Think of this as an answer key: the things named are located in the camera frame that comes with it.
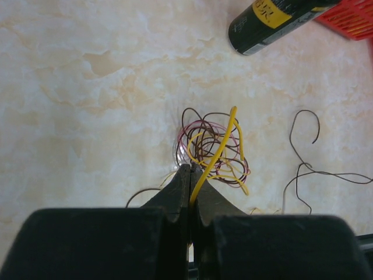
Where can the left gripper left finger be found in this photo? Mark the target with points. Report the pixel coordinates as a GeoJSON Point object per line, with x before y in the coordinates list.
{"type": "Point", "coordinates": [147, 242]}

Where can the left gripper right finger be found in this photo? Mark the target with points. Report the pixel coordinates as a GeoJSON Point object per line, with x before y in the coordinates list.
{"type": "Point", "coordinates": [230, 244]}

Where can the black drink can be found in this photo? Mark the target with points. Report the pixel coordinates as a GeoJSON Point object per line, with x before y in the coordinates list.
{"type": "Point", "coordinates": [266, 21]}

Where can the red plastic shopping basket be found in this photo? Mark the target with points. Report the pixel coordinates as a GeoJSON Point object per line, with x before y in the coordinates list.
{"type": "Point", "coordinates": [351, 19]}

